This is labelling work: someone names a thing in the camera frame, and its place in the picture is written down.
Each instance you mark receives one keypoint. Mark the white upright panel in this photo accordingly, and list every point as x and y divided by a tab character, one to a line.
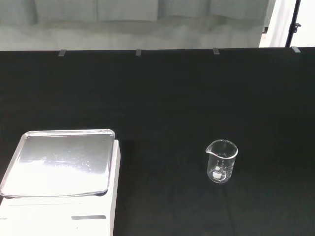
275	27

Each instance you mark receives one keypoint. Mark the small clear glass beaker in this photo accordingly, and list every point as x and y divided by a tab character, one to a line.
220	172

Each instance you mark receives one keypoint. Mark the grey curtain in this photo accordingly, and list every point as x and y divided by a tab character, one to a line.
123	22

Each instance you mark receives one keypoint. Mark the grey cloth clip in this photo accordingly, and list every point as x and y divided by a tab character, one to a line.
138	52
296	49
215	51
62	53

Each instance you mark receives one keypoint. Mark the black tripod pole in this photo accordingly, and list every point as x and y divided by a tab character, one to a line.
294	22

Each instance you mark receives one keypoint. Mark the white electronic balance steel pan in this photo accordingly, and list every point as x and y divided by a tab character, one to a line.
61	162

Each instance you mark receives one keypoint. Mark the black bench cloth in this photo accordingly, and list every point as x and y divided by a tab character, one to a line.
172	103

